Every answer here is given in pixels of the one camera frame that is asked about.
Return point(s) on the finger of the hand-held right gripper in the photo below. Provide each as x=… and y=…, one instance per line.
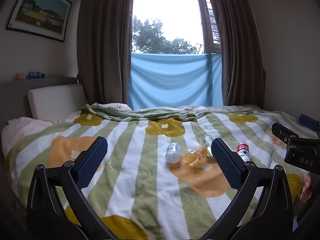
x=283, y=133
x=310, y=122

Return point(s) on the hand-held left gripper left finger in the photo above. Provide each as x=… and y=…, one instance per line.
x=92, y=163

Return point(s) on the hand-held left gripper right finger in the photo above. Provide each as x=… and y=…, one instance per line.
x=225, y=165

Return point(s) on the person's right hand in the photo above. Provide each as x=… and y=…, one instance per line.
x=306, y=188

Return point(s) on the red label water bottle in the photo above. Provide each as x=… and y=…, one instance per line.
x=243, y=151

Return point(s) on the clear water bottle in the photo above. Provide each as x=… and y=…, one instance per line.
x=206, y=142

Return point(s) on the orange drink bottle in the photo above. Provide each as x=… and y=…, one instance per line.
x=196, y=156

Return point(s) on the green striped floral blanket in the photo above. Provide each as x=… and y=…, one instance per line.
x=150, y=185

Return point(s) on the white headboard cushion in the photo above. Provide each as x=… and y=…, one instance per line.
x=53, y=101

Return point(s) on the light blue cloth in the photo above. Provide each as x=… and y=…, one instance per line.
x=175, y=80

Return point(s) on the brown curtain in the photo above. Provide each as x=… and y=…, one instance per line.
x=105, y=42
x=237, y=42

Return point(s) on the grey bed headboard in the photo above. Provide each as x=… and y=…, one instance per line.
x=12, y=97

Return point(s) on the blue toy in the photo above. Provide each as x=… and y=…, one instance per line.
x=36, y=75

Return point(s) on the orange toy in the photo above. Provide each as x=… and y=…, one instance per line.
x=20, y=76

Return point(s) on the tree outside window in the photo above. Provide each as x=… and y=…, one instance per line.
x=150, y=37

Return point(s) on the open window frame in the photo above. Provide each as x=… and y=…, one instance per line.
x=211, y=30

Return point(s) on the framed wall picture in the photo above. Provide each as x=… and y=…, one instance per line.
x=41, y=7

